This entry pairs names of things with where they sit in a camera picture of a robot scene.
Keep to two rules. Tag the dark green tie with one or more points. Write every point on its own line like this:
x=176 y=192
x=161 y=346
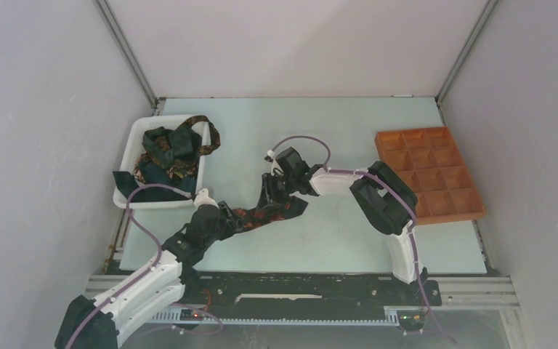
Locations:
x=126 y=183

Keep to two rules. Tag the aluminium frame profile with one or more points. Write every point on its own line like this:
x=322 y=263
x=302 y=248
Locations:
x=477 y=293

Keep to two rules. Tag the black orange floral tie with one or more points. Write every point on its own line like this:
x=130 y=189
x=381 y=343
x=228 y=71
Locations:
x=244 y=220

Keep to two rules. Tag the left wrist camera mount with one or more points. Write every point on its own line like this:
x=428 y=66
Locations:
x=203 y=199

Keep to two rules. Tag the orange compartment tray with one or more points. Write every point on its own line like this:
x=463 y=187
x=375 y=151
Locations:
x=429 y=162

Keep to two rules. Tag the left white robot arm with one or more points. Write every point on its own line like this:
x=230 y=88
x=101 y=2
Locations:
x=109 y=319

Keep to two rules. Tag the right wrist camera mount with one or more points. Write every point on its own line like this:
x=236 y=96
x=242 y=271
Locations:
x=275 y=169

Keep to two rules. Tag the white plastic basket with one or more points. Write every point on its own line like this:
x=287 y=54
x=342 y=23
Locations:
x=134 y=149

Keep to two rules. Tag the brown patterned tie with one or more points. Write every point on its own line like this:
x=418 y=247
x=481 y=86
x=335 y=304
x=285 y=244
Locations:
x=173 y=156

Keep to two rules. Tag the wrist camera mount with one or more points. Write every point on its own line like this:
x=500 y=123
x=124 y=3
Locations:
x=203 y=199
x=275 y=169

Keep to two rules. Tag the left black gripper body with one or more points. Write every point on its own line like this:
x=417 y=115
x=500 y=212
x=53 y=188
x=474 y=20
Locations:
x=224 y=227

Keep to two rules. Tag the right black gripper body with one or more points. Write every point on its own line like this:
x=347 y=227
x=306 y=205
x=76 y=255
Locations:
x=289 y=181

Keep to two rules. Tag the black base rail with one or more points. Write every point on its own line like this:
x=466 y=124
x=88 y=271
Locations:
x=308 y=296

